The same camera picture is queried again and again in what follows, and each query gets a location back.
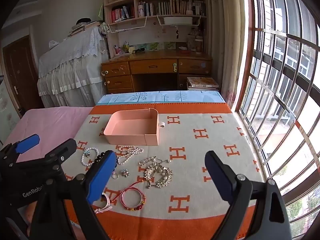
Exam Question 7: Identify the brown wooden door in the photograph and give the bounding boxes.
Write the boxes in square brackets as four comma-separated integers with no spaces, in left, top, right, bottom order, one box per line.
[2,36,44,118]

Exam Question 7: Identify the orange patterned blanket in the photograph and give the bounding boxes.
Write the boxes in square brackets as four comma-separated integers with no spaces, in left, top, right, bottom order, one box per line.
[64,104,267,240]

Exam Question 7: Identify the beige curtain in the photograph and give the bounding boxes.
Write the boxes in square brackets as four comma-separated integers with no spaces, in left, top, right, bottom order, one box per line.
[207,0,250,105]

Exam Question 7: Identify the empty white wire basket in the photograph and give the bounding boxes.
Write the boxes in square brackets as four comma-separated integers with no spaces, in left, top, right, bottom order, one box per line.
[107,16,147,33]

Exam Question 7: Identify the black bead bracelet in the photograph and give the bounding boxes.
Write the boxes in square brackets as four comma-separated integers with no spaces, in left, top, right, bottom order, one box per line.
[90,155,106,167]

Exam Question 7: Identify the pile of books on cover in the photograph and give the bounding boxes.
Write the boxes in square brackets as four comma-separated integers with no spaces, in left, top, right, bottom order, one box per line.
[67,21,103,38]

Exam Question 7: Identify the pink wristwatch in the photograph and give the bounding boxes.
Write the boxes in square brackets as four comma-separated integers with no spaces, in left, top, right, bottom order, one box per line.
[94,192,113,214]

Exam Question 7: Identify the light blue patterned sheet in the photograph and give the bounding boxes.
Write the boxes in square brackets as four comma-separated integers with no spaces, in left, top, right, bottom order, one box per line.
[96,91,226,105]

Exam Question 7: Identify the long pearl necklace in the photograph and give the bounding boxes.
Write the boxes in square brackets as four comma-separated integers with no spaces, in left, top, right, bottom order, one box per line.
[115,145,144,165]

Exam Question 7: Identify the wooden desk with bookshelf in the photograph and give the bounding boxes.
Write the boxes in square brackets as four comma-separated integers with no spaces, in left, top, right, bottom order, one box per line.
[102,0,208,58]

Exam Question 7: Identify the white lace cover cloth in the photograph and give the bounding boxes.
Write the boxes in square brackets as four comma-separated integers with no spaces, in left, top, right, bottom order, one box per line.
[37,26,108,108]

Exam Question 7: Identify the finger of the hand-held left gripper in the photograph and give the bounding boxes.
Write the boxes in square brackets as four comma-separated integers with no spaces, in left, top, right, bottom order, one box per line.
[0,134,40,165]
[14,139,77,167]

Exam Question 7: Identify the pink plastic tray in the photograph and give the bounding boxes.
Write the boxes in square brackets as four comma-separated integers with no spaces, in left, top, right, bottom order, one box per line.
[103,108,165,146]

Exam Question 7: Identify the white wire basket with tub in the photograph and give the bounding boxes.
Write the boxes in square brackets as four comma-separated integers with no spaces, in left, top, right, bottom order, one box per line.
[157,14,201,27]

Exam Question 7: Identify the gold rhinestone hair comb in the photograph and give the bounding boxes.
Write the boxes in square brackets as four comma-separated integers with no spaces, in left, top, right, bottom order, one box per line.
[144,162,173,188]

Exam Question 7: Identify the row of shelved books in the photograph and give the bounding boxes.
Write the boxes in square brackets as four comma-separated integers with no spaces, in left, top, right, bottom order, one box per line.
[111,0,207,23]

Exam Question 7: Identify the barred window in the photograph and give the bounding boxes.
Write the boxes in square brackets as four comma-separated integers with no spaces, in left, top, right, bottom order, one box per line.
[235,0,320,230]

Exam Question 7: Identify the stack of large books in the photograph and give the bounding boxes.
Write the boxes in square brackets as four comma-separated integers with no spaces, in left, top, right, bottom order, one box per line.
[186,77,220,91]

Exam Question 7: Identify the wooden desk with drawers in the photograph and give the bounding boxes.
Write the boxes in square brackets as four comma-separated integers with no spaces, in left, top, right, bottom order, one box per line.
[101,50,213,94]

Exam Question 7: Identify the red string bracelet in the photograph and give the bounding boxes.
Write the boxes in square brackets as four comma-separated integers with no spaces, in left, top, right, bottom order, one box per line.
[110,180,147,211]

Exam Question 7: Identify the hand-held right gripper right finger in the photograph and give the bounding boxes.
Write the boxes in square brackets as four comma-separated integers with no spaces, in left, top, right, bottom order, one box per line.
[204,150,293,240]

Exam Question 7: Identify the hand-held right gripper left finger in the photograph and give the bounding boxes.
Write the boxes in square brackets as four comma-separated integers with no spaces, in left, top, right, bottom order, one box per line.
[29,150,118,240]

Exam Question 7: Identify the glass jars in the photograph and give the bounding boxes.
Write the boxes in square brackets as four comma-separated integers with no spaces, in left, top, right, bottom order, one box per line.
[187,36,203,53]

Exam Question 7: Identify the silver rhinestone hair clip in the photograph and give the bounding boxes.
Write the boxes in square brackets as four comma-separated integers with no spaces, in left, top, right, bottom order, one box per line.
[139,156,172,166]

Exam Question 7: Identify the pearl bracelet with flower charm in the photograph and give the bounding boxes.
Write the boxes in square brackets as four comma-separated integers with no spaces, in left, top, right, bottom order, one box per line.
[81,147,100,167]

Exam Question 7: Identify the pink bed sheet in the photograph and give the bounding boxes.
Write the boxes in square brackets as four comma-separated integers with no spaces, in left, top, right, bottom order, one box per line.
[0,107,94,170]

